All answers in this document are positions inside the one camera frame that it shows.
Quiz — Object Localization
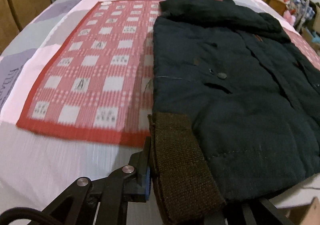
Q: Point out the pink bag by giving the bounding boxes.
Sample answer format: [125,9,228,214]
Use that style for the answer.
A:
[284,10,297,26]

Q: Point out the small cardboard box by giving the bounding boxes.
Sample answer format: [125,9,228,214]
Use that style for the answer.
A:
[301,25,320,52]

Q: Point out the large cardboard box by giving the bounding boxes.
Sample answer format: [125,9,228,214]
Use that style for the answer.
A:
[310,1,320,25]

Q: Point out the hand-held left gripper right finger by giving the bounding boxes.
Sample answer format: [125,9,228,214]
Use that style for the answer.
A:
[240,197,296,225]

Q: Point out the plaid clothes pile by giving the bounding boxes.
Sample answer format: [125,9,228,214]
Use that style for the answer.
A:
[287,0,315,20]

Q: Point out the red checkered blanket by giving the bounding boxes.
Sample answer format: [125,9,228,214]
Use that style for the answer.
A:
[16,0,320,147]

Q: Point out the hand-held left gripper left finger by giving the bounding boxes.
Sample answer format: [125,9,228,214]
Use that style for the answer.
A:
[41,136,153,225]

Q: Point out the dark navy padded jacket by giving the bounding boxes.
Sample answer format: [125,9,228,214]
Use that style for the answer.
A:
[147,0,320,224]

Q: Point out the bed with patchwork sheet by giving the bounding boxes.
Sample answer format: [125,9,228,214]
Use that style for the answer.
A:
[0,0,320,225]

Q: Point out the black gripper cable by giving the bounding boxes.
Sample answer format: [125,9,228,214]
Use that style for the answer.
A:
[0,206,61,225]

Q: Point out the wooden nightstand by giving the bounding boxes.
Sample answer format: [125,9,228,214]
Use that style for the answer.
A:
[250,0,288,16]

